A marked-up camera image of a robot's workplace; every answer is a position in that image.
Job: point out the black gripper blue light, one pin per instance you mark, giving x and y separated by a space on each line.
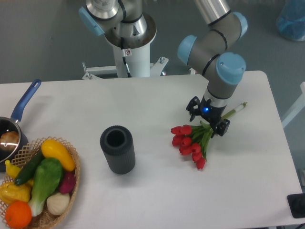
209 111

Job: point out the red tulip bouquet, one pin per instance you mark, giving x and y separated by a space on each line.
193 140

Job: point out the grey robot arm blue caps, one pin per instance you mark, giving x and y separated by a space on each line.
208 56

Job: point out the dark grey ribbed vase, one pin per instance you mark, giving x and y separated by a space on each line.
117 145

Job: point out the black device at edge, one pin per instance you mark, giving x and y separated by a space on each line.
297 205

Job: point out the blue mesh bag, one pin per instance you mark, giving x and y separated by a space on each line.
291 21

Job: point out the purple red onion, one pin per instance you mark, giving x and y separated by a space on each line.
68 183

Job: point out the yellow squash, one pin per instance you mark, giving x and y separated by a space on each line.
53 149

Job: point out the green bok choy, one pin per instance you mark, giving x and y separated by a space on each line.
46 179

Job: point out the white garlic bulb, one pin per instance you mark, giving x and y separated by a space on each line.
57 203

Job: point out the green cucumber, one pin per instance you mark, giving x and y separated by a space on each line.
28 171

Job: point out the brown bread in pan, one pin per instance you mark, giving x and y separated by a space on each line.
9 138

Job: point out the small yellow banana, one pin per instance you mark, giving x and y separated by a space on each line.
11 169

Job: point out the yellow bell pepper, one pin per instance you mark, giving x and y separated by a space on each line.
10 193

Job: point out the orange fruit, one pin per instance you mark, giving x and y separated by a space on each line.
18 215

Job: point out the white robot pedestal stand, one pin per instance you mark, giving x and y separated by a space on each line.
131 45

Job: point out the white frame at right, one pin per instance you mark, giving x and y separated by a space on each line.
295 108

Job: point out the blue handled saucepan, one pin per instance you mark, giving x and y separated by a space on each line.
12 124

